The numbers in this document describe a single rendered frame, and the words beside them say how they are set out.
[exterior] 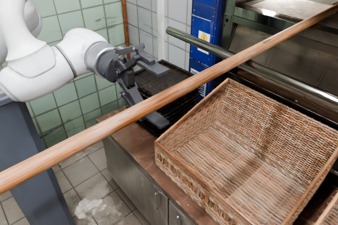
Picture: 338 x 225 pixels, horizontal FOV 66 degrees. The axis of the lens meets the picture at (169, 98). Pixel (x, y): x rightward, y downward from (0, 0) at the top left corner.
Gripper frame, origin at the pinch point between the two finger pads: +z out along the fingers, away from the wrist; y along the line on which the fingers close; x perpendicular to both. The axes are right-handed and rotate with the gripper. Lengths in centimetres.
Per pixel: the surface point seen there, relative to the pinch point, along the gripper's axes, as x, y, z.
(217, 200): -18, 49, 7
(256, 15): -68, 2, -20
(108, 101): -46, 91, -122
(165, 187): -14, 61, -15
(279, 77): -30.3, 2.0, 10.9
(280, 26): -68, 4, -9
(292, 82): -30.5, 1.8, 14.4
